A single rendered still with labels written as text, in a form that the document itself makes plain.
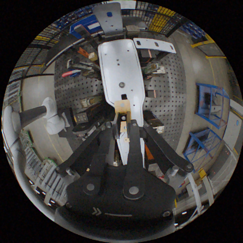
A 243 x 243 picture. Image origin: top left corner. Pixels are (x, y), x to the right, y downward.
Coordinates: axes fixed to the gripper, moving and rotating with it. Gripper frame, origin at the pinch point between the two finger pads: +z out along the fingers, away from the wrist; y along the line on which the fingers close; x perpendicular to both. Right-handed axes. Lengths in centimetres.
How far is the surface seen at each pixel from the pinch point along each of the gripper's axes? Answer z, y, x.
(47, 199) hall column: -201, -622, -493
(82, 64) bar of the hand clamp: 16.3, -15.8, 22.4
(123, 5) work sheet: 8, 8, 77
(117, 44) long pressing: 29.3, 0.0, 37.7
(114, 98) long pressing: 29.4, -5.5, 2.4
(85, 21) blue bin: 18, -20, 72
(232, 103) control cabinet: 81, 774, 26
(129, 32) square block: 26, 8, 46
